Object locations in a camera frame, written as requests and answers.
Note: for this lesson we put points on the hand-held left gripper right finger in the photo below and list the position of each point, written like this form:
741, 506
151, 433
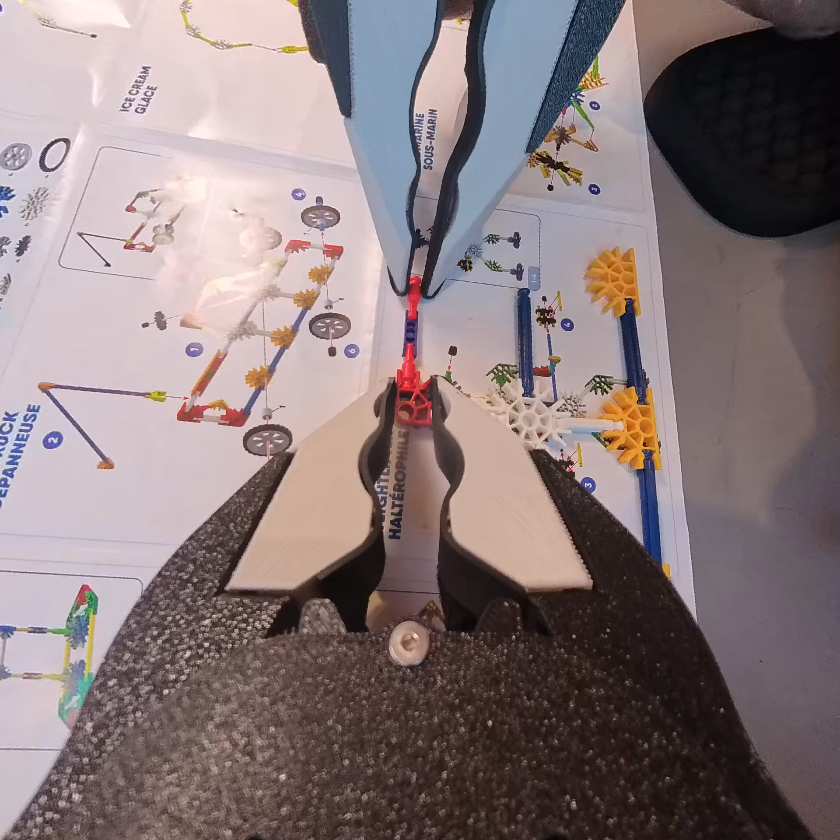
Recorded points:
518, 518

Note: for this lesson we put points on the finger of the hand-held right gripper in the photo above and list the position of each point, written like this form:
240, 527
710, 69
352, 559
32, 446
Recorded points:
384, 98
512, 98

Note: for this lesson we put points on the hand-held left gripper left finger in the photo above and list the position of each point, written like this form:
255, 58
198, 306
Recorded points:
308, 525

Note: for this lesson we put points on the colourful construction toy model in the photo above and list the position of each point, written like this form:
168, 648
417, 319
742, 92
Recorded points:
531, 415

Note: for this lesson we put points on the short red toy rod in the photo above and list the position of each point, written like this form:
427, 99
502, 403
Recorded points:
413, 295
409, 364

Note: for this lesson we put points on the small purple toy connector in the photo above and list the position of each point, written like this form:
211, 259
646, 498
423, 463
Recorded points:
411, 327

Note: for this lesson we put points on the printed paper instruction sheet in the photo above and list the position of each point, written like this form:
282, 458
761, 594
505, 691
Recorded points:
197, 512

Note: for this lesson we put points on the black mesh chair seat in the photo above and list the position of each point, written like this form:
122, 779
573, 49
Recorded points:
754, 131

